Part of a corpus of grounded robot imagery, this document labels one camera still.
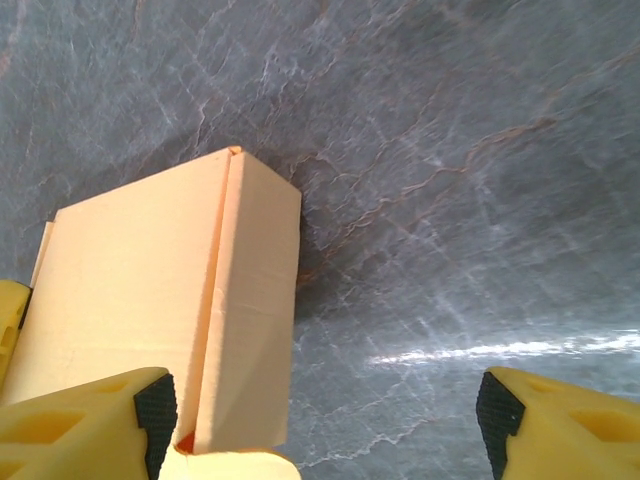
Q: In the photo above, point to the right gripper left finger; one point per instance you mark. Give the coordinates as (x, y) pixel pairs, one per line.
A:
(75, 440)

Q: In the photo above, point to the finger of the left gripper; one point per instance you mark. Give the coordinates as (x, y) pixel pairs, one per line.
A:
(10, 310)

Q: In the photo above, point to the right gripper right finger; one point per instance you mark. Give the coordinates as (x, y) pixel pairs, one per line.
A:
(575, 440)

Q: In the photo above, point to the tan cardboard paper box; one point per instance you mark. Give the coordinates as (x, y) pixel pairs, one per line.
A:
(150, 280)

